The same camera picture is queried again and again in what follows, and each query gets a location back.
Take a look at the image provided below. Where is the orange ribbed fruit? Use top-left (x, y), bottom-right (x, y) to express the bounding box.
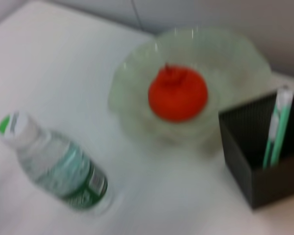
top-left (148, 63), bottom-right (209, 123)

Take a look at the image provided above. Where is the clear green-label water bottle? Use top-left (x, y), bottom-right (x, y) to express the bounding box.
top-left (0, 111), bottom-right (108, 212)

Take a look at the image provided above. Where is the green pen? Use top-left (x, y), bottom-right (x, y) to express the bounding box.
top-left (262, 85), bottom-right (294, 169)

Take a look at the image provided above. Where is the black mesh pen holder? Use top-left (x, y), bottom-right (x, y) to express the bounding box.
top-left (218, 90), bottom-right (294, 210)

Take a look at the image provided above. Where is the green glass fruit plate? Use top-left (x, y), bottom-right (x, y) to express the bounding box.
top-left (107, 26), bottom-right (272, 152)

